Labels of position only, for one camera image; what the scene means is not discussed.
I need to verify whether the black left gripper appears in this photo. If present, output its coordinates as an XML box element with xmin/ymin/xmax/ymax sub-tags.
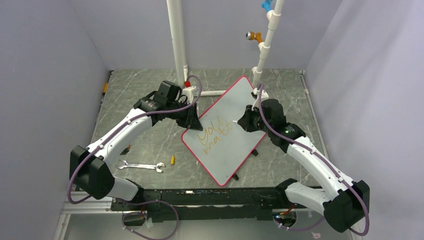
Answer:
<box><xmin>166</xmin><ymin>99</ymin><xmax>202</xmax><ymax>130</ymax></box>

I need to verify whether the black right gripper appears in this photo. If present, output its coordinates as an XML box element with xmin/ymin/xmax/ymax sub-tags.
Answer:
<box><xmin>238</xmin><ymin>103</ymin><xmax>273</xmax><ymax>134</ymax></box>

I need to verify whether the pink framed whiteboard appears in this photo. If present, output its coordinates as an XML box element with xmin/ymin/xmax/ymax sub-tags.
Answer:
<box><xmin>181</xmin><ymin>75</ymin><xmax>265</xmax><ymax>187</ymax></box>

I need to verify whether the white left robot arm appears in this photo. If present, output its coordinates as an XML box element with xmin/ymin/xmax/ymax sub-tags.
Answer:
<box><xmin>67</xmin><ymin>80</ymin><xmax>203</xmax><ymax>210</ymax></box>

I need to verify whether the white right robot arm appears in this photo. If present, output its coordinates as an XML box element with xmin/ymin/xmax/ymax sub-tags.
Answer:
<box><xmin>237</xmin><ymin>99</ymin><xmax>370</xmax><ymax>237</ymax></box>

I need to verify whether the orange black hex key set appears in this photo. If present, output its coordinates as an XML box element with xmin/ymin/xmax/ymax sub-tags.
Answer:
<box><xmin>120</xmin><ymin>145</ymin><xmax>131</xmax><ymax>155</ymax></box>

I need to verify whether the silver open-end wrench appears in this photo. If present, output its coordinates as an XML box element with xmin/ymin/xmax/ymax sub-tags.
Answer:
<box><xmin>115</xmin><ymin>159</ymin><xmax>166</xmax><ymax>173</ymax></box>

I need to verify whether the blue nozzle fitting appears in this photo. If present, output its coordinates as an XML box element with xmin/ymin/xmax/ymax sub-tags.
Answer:
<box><xmin>261</xmin><ymin>0</ymin><xmax>273</xmax><ymax>12</ymax></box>

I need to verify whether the white PVC pipe frame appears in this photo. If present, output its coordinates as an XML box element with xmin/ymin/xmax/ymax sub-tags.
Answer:
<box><xmin>166</xmin><ymin>0</ymin><xmax>284</xmax><ymax>87</ymax></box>

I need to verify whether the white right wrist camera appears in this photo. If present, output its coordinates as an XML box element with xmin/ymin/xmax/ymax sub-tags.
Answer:
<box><xmin>251</xmin><ymin>88</ymin><xmax>269</xmax><ymax>111</ymax></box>

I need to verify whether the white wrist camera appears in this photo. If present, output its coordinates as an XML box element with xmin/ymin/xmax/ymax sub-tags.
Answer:
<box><xmin>251</xmin><ymin>88</ymin><xmax>269</xmax><ymax>111</ymax></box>
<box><xmin>182</xmin><ymin>80</ymin><xmax>199</xmax><ymax>99</ymax></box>

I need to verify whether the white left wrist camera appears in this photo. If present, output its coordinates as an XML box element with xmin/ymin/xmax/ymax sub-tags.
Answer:
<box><xmin>182</xmin><ymin>80</ymin><xmax>199</xmax><ymax>99</ymax></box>

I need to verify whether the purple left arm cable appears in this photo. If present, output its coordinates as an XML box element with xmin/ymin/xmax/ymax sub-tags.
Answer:
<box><xmin>66</xmin><ymin>74</ymin><xmax>203</xmax><ymax>240</ymax></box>

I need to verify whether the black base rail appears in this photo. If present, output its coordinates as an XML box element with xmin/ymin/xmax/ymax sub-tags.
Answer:
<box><xmin>109</xmin><ymin>187</ymin><xmax>319</xmax><ymax>223</ymax></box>

